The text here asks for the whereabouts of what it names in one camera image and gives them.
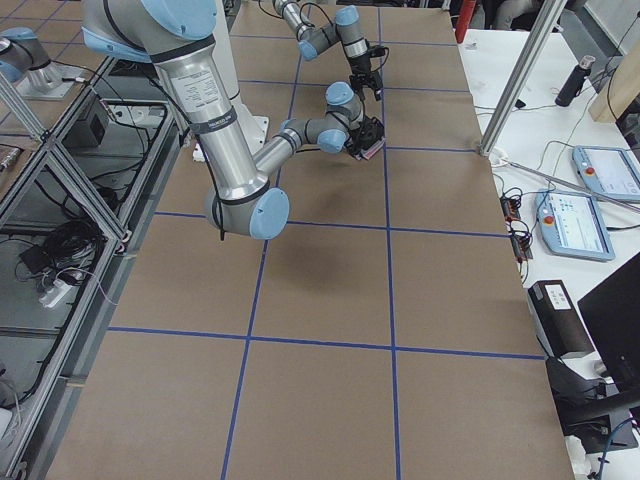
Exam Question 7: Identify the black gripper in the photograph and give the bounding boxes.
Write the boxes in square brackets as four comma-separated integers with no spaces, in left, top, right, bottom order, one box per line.
[347,116,384,154]
[348,51,383,101]

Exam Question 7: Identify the pink and grey towel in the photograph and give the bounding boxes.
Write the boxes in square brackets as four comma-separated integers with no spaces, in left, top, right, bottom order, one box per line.
[352,137,386,161]

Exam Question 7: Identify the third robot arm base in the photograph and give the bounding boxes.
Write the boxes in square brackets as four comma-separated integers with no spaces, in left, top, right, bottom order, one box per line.
[1,27,71,100]

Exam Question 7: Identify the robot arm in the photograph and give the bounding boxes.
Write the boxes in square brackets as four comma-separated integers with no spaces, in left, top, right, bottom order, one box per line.
[82,1,389,240]
[272,1,388,101]

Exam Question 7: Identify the red cylinder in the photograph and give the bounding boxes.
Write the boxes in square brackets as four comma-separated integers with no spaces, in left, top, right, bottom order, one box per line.
[454,0,476,44]

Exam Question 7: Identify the black water bottle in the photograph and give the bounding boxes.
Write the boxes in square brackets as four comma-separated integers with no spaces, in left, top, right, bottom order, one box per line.
[555,55,595,107]

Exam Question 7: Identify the near blue teach pendant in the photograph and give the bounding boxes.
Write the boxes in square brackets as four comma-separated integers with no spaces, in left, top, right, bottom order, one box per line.
[535,190,615,262]

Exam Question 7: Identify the blue teach pendant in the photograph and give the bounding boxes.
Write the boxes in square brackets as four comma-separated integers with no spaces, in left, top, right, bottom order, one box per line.
[572,146,639,203]
[535,190,615,262]

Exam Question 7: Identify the far blue teach pendant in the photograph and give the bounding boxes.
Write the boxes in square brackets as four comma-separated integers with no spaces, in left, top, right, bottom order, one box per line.
[572,146,639,203]

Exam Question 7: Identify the black box with white label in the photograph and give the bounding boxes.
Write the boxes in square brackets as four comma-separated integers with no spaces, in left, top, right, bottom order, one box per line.
[527,280,595,360]

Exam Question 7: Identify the black computer monitor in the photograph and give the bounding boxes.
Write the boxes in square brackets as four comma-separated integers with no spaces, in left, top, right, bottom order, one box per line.
[578,254,639,391]

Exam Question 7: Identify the white power strip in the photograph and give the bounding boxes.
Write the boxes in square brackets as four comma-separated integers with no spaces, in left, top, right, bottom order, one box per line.
[39,279,72,309]

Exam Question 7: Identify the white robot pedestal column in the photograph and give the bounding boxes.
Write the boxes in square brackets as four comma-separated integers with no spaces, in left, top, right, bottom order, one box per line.
[189,1,269,156]

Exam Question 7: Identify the aluminium frame post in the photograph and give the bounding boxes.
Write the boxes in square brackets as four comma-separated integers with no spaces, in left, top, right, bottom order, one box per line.
[478,0,567,157]

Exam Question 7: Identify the aluminium frame rack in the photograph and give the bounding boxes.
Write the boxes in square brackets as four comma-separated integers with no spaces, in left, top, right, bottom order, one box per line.
[1,59,182,479]

